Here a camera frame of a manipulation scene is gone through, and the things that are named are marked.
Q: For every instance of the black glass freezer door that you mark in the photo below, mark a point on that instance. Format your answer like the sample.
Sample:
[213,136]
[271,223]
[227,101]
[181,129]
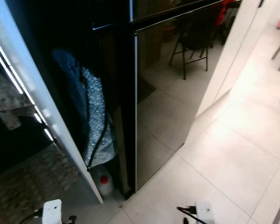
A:
[172,7]

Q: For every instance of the black glass fridge door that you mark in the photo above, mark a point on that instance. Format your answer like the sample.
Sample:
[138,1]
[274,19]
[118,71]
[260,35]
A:
[168,107]

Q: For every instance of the bubble wrap sheet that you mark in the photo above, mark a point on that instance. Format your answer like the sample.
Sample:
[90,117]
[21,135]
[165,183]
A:
[98,116]

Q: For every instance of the white door panel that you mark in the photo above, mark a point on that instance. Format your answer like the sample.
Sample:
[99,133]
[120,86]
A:
[37,79]

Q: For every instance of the patterned floor mat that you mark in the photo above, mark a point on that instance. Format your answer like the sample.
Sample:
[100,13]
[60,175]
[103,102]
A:
[32,186]

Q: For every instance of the white jug red cap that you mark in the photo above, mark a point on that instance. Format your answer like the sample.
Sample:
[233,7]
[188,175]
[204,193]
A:
[104,183]

